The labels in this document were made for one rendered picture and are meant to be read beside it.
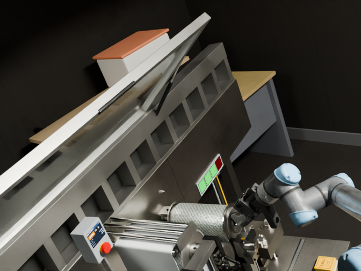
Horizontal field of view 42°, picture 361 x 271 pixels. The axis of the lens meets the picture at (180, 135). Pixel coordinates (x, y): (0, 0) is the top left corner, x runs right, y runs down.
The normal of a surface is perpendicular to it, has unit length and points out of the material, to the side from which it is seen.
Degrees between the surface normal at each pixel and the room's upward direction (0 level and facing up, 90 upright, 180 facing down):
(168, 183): 90
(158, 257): 90
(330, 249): 0
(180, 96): 90
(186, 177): 90
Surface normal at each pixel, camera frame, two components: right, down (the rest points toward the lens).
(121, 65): -0.67, 0.52
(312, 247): -0.34, -0.84
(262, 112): 0.68, 0.09
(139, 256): -0.47, 0.53
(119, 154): 0.81, -0.04
